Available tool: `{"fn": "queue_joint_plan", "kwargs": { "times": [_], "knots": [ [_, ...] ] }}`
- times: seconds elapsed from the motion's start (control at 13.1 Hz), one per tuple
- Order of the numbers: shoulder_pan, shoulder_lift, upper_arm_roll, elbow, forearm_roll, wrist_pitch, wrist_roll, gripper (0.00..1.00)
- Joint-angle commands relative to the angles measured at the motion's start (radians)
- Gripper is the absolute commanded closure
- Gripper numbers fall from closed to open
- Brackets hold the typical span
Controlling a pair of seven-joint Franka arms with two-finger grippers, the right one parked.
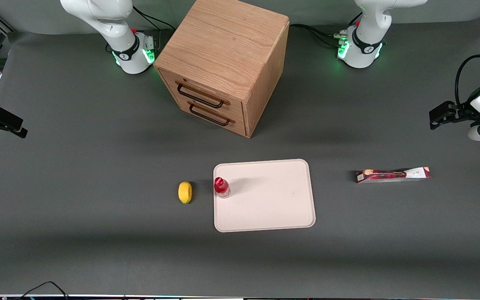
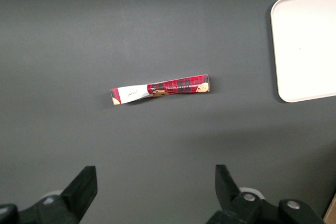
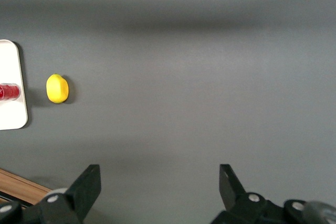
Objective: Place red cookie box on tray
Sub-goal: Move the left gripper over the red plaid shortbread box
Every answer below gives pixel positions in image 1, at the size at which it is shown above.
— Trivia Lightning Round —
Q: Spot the red cookie box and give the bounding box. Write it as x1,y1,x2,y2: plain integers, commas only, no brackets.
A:
355,166,432,184

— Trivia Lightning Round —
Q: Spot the beige plastic tray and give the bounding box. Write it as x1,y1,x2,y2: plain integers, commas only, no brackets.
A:
213,158,317,233

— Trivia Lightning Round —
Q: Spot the yellow lemon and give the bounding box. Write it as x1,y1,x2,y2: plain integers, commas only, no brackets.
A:
177,181,193,205

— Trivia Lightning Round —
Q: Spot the wooden drawer cabinet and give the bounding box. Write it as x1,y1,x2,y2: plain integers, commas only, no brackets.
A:
153,0,290,139

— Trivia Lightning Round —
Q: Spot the small bottle with red cap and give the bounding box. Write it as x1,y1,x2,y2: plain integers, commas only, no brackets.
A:
214,177,231,199

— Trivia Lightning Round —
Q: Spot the black cable at left arm base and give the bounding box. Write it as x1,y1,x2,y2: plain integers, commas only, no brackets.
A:
307,28,345,48
289,23,343,39

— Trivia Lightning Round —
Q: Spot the black cable at arm base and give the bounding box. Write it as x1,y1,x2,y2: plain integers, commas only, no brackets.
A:
307,28,345,48
289,23,343,39
132,5,177,42

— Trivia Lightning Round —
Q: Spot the thin black cable at table edge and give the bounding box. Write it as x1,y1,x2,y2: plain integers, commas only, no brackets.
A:
2,281,70,300

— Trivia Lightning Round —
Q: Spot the black cable at right arm base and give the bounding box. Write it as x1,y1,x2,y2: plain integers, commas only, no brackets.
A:
132,5,177,42

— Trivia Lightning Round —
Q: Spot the wooden drawer with black handle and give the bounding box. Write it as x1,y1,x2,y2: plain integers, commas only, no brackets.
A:
180,99,247,137
160,71,245,118

